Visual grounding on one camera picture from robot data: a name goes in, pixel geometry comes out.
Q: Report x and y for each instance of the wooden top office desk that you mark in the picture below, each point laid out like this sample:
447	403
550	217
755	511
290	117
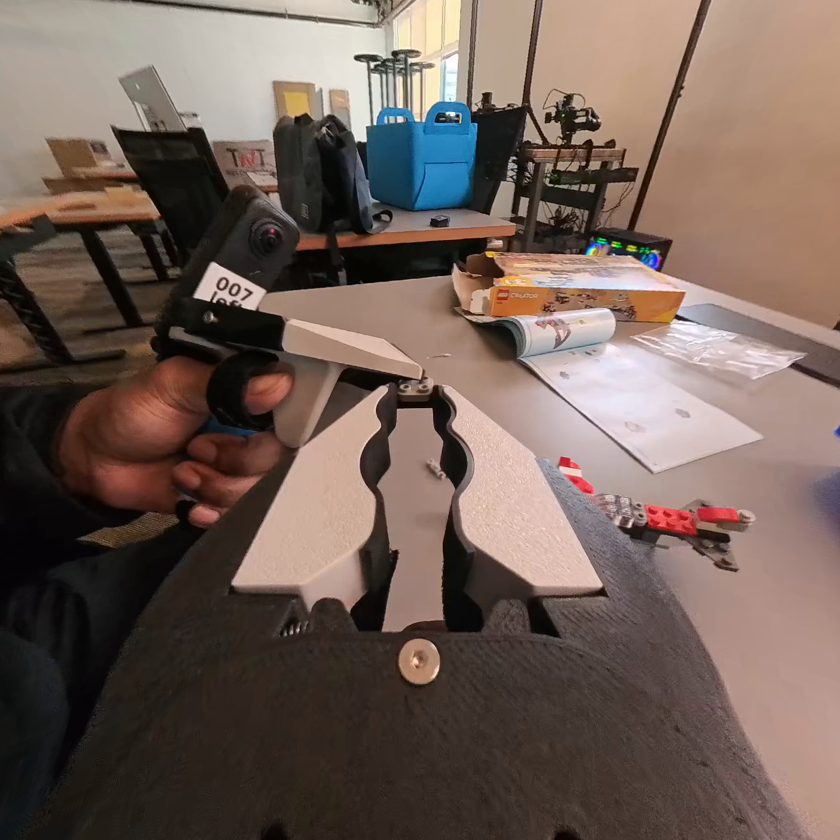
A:
79	217
407	230

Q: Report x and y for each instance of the tiny grey toy pin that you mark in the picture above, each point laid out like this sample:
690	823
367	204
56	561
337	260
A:
433	467

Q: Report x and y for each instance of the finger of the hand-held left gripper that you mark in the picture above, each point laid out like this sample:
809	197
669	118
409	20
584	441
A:
348	348
309	407

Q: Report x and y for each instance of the person's left hand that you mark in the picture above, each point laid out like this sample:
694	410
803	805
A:
131	446

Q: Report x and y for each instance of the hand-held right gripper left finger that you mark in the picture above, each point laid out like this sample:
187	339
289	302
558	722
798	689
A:
309	525

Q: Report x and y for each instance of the blue felt bag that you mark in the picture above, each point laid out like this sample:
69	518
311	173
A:
420	158

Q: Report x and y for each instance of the computer with coloured lights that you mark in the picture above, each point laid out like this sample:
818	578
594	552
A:
628	248

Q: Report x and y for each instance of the grey desk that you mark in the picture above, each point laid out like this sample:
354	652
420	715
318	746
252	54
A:
735	630

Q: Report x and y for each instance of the white instruction booklet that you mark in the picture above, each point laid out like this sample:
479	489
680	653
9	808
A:
617	394

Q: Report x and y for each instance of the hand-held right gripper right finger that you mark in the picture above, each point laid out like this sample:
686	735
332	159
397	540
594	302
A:
525	525

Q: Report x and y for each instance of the small grey toy piece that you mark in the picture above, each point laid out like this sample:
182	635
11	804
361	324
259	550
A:
416	387

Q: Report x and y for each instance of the grey laptop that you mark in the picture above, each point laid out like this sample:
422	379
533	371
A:
151	99

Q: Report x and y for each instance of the orange toy brick cardboard box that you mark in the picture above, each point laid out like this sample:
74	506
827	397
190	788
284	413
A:
578	289

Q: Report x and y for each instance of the black camera stand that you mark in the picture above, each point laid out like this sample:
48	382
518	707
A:
571	145

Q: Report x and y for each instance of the red white toy brick airplane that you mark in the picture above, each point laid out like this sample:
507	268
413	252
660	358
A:
663	516

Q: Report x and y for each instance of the person's left forearm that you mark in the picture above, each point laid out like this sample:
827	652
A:
26	460

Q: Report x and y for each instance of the person's black jacket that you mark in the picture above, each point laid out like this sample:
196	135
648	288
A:
79	670

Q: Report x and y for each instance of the black backpack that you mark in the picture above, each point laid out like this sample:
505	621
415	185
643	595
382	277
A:
328	177

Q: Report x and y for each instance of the clear plastic bag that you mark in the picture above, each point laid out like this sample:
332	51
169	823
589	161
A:
715	348

